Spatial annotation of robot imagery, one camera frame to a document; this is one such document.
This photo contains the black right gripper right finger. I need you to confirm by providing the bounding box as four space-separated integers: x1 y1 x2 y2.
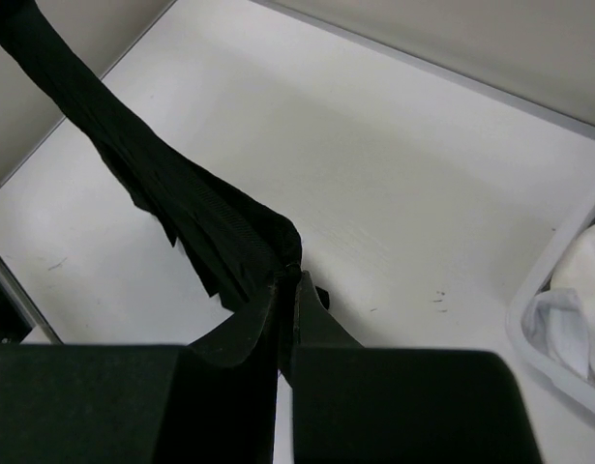
288 273 542 463

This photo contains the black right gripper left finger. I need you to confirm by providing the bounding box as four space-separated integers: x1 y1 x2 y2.
0 274 283 463

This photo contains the black pleated skirt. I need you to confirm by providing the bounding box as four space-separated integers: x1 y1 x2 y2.
0 0 333 313

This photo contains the white plastic basket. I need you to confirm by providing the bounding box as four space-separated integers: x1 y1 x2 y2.
506 190 595 415

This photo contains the white crumpled skirt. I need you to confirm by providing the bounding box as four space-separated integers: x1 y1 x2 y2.
522 224 595 385

